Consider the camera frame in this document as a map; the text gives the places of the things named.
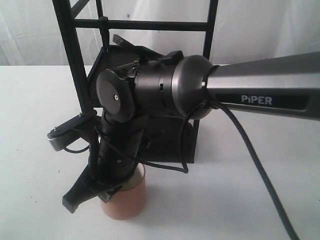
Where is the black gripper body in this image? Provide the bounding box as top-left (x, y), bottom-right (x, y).
top-left (61, 152), bottom-right (126, 214)

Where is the pink mug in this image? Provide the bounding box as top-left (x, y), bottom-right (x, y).
top-left (100, 163), bottom-right (147, 221)

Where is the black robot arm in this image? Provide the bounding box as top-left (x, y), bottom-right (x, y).
top-left (47, 52), bottom-right (320, 213)

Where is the black metal rack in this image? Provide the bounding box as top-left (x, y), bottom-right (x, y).
top-left (52, 0), bottom-right (218, 164)

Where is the black cable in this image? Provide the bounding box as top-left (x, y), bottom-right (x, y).
top-left (139, 99), bottom-right (301, 240)

